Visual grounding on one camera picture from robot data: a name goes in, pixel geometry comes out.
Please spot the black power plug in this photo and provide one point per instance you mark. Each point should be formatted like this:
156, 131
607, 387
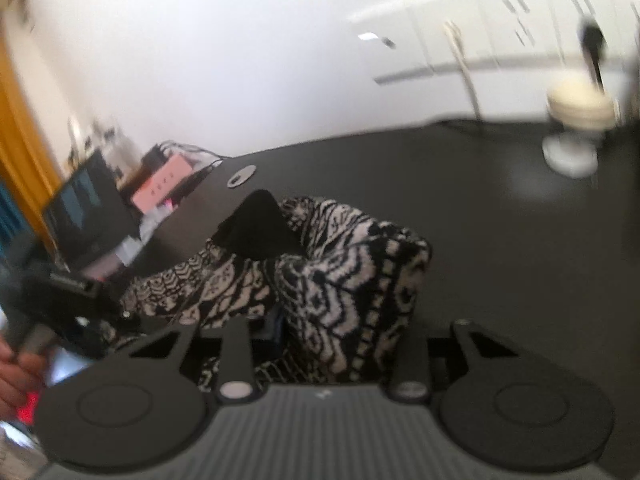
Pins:
594, 40

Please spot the silver round desk grommet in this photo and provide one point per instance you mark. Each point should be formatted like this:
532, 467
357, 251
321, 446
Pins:
242, 177

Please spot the white wall socket panel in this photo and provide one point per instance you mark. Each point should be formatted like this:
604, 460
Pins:
500, 25

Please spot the pink cardboard box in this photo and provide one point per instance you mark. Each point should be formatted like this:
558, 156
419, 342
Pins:
160, 187

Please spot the black white patterned sweater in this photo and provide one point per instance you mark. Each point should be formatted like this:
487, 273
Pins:
350, 280

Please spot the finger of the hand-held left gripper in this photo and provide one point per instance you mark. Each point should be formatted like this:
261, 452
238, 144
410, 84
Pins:
117, 327

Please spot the person's left hand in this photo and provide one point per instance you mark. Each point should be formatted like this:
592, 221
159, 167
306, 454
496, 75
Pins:
17, 385

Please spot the black laptop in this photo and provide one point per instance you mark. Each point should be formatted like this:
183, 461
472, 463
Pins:
85, 210

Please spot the cream tape roll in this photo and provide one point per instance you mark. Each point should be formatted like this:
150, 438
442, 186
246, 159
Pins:
580, 105

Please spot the orange curtain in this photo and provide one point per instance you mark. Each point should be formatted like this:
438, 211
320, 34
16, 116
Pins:
20, 135

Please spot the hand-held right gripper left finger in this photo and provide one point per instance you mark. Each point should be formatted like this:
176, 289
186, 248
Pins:
274, 327

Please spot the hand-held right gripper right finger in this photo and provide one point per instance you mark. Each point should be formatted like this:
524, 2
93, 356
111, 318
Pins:
412, 365

